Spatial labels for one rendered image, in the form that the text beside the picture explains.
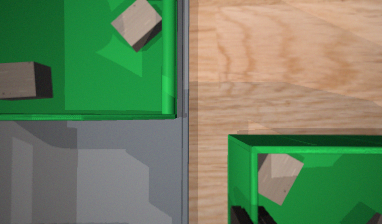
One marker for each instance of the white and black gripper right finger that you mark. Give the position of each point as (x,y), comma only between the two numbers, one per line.
(264,217)

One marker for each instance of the green open-front bin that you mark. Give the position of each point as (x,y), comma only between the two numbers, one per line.
(339,183)
(96,74)

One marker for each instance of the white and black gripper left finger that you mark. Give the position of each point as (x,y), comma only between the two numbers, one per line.
(239,216)

